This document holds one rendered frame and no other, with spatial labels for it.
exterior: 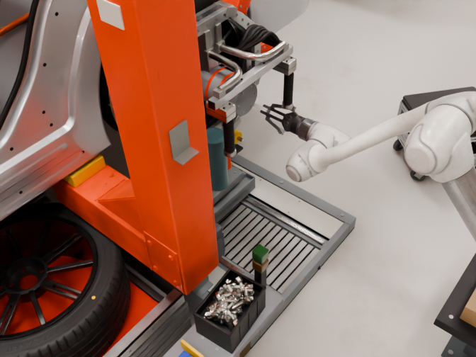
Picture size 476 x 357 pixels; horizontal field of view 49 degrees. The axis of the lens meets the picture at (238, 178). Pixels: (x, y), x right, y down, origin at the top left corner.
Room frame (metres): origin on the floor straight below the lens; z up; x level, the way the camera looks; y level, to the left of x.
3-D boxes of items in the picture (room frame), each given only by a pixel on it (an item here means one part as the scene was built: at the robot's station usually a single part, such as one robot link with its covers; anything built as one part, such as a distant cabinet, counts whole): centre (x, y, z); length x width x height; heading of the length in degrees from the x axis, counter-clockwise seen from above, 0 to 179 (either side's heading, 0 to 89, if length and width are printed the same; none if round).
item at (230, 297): (0.88, 0.04, 0.51); 0.20 x 0.14 x 0.13; 144
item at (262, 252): (1.00, -0.06, 0.64); 0.04 x 0.04 x 0.04; 49
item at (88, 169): (1.38, 0.57, 0.71); 0.14 x 0.14 x 0.05; 49
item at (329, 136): (1.51, -0.36, 0.64); 0.16 x 0.13 x 0.11; 49
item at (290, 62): (1.63, -0.18, 0.93); 0.09 x 0.05 x 0.05; 49
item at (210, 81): (1.59, 0.03, 0.85); 0.21 x 0.14 x 0.14; 49
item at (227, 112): (1.37, 0.05, 0.93); 0.09 x 0.05 x 0.05; 49
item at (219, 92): (1.48, 0.06, 1.03); 0.19 x 0.18 x 0.11; 49
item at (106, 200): (1.27, 0.44, 0.69); 0.52 x 0.17 x 0.35; 49
